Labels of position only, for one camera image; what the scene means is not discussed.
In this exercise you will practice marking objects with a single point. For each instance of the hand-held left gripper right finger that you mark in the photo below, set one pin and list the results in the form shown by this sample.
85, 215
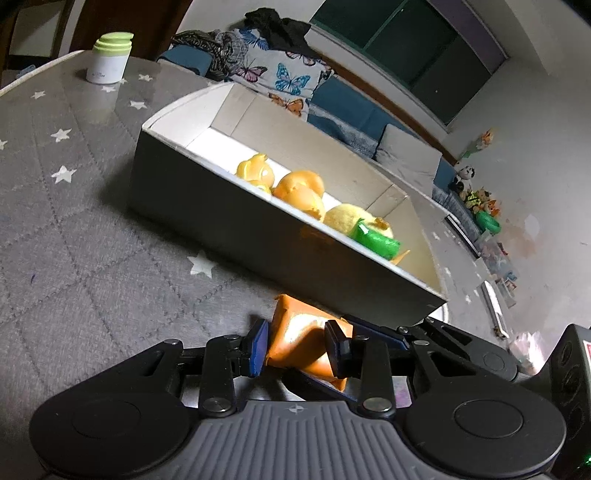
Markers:
338, 353

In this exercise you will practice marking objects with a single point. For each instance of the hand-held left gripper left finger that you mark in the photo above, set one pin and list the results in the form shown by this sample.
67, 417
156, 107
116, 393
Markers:
258, 350

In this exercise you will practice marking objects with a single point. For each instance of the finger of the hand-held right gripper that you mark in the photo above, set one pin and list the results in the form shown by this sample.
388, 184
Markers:
323, 386
375, 331

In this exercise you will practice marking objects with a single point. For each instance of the orange bread toy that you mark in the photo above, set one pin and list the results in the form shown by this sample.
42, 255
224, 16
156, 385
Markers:
295, 332

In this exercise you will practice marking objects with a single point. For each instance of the grey cardboard box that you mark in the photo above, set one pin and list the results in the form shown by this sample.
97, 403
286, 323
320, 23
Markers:
207, 198

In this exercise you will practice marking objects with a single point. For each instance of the yellow sponge ball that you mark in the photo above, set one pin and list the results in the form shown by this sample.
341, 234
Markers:
344, 217

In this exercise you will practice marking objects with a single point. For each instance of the pile of small toys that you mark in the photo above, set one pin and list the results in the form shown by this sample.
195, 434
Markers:
501, 267

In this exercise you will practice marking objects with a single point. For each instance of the orange fruit toy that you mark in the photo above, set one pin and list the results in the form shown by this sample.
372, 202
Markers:
298, 201

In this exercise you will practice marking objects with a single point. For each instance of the green plastic bowl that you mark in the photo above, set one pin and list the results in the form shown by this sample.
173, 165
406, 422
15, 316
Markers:
488, 222

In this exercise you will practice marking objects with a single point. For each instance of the orange toy bun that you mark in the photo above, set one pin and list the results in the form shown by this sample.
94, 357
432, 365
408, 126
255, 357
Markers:
307, 179

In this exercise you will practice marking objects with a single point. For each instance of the pile of plush toys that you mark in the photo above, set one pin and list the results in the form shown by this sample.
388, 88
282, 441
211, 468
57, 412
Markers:
482, 198

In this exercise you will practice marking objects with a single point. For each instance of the panda plush toy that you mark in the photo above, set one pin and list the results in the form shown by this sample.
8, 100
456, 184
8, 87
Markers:
463, 177

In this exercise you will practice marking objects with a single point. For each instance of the light grey pillow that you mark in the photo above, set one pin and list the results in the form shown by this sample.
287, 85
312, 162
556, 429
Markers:
408, 154

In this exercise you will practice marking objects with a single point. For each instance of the yellow toy duck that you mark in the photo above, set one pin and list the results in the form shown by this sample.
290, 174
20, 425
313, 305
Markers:
255, 170

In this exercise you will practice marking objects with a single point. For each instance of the yellow plush toy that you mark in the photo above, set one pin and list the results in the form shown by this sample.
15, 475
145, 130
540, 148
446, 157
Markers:
486, 138

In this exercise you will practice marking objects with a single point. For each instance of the grey starred table cover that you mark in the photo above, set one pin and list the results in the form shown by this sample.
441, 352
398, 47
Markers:
69, 230

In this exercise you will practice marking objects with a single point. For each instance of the blue sofa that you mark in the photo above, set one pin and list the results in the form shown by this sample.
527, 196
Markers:
351, 106

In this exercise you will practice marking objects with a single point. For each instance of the butterfly printed cushion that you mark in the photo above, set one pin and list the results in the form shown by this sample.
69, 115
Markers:
286, 78

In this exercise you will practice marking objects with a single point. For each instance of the dark window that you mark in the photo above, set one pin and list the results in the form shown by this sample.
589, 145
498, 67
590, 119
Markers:
406, 46

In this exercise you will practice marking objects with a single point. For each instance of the grey plaid cloth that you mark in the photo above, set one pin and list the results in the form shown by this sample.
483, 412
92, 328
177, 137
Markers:
221, 48

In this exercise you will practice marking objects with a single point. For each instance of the dark clothing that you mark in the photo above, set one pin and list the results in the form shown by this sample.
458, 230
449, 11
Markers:
284, 32

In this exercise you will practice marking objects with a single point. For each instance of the white jar with green lid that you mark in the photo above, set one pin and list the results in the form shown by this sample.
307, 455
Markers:
108, 60

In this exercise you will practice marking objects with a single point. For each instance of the wooden chair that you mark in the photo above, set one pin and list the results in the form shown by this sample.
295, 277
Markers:
32, 27

